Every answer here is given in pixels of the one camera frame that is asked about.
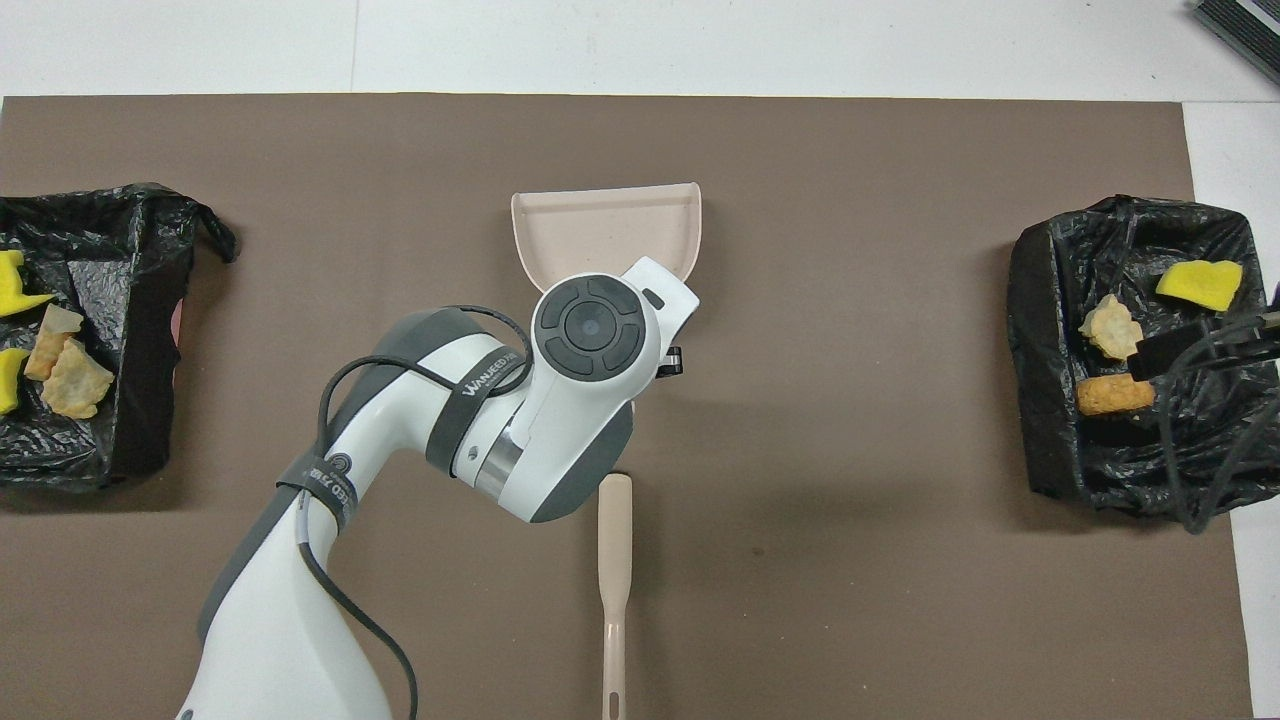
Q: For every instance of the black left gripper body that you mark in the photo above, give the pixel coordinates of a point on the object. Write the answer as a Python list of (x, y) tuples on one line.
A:
[(672, 361)]

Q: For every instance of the pale crumbly bread chunk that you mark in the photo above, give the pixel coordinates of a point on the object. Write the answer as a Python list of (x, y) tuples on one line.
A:
[(1112, 330)]

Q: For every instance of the yellow green-backed sponge piece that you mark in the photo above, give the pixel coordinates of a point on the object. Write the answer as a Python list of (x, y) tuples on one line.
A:
[(1200, 285)]

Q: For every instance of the brown fried nugget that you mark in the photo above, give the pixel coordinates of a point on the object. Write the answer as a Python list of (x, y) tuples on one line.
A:
[(1110, 397)]

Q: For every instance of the beige plastic dustpan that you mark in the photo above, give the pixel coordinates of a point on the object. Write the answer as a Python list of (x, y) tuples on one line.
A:
[(600, 235)]

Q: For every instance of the beige hand brush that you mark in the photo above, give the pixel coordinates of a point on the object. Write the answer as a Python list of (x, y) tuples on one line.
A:
[(615, 540)]

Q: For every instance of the striped bread roll piece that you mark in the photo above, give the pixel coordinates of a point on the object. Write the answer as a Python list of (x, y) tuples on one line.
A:
[(80, 385)]

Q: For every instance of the golden croissant end piece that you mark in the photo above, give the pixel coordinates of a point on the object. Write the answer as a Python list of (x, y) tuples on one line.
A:
[(50, 345)]

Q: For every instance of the small yellow sponge piece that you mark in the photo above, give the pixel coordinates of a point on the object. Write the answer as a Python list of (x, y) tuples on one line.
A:
[(10, 380)]

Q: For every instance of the notched yellow sponge piece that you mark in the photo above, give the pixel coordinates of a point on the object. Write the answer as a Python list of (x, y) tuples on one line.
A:
[(12, 290)]

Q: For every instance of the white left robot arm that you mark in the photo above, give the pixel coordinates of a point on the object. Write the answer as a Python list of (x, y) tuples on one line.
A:
[(560, 400)]

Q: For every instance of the black bag lined bin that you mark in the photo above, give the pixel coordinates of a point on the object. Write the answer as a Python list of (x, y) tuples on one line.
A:
[(130, 400), (1060, 300)]

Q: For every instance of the brown table mat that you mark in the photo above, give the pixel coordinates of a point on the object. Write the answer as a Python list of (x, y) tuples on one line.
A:
[(900, 150)]

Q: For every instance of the dark grey ribbed panel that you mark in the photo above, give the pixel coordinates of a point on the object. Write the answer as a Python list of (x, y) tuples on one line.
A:
[(1250, 25)]

